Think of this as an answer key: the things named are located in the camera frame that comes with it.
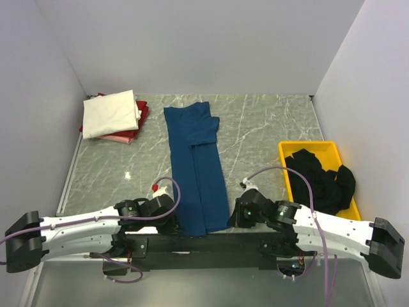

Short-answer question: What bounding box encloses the blue t shirt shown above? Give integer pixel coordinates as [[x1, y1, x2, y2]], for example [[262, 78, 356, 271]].
[[164, 102, 230, 237]]

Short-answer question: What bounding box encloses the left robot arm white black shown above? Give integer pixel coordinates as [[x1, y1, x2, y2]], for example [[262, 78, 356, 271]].
[[1, 194, 180, 273]]

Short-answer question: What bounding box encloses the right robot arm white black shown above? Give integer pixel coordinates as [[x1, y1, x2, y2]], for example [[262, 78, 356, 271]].
[[228, 189, 405, 279]]

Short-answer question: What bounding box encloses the black base beam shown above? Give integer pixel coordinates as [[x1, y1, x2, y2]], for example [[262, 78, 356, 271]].
[[102, 232, 313, 272]]

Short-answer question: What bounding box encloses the black t shirt in bin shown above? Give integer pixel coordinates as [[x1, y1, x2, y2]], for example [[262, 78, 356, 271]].
[[285, 149, 356, 216]]

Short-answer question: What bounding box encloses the folded red t shirt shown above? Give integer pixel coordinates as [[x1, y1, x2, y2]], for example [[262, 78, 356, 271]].
[[79, 92, 150, 139]]

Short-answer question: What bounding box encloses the folded white t shirt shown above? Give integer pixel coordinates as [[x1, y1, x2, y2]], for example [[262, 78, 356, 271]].
[[82, 89, 143, 140]]

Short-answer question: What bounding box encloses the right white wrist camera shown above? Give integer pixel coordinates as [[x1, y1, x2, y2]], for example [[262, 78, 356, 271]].
[[240, 177, 259, 192]]

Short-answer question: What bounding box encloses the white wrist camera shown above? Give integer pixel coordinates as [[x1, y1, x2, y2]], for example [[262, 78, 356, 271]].
[[151, 184, 170, 198], [240, 177, 259, 192]]

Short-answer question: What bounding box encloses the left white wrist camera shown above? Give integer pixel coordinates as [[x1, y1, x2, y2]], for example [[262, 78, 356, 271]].
[[151, 184, 170, 198]]

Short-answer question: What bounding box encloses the aluminium frame rail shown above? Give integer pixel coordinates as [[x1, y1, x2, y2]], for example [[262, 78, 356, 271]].
[[18, 132, 82, 307]]

